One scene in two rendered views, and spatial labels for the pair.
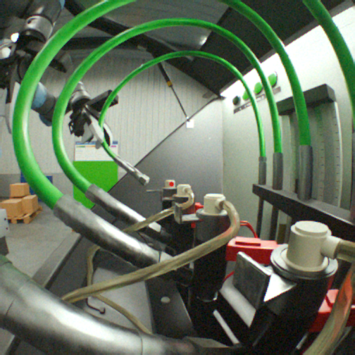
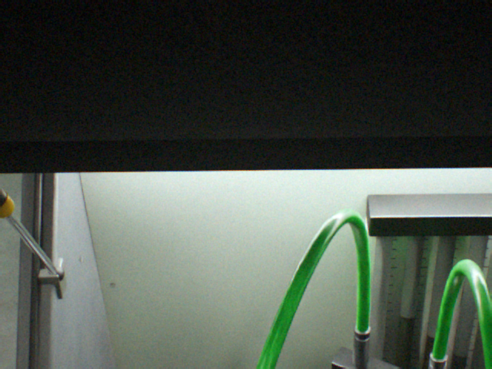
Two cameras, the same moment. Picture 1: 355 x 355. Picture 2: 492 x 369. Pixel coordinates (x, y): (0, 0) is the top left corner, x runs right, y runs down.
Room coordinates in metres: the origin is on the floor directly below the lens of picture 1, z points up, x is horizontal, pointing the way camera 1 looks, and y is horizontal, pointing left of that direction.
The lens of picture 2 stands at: (0.23, 0.52, 1.94)
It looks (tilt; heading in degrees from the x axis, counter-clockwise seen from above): 39 degrees down; 287
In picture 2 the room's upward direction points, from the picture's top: 2 degrees counter-clockwise
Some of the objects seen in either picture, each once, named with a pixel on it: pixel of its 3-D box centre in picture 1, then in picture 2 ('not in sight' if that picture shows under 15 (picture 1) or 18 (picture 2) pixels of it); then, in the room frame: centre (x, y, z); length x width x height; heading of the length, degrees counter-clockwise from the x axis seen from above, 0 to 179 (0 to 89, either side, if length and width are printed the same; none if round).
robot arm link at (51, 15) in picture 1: (44, 11); not in sight; (0.19, 0.31, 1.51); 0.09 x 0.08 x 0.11; 156
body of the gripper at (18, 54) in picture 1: (20, 63); not in sight; (0.20, 0.32, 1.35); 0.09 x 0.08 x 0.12; 105
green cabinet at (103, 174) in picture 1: (96, 190); not in sight; (3.48, 1.83, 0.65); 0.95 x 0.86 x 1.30; 115
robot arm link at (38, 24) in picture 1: (33, 33); not in sight; (0.19, 0.31, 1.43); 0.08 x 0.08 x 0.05
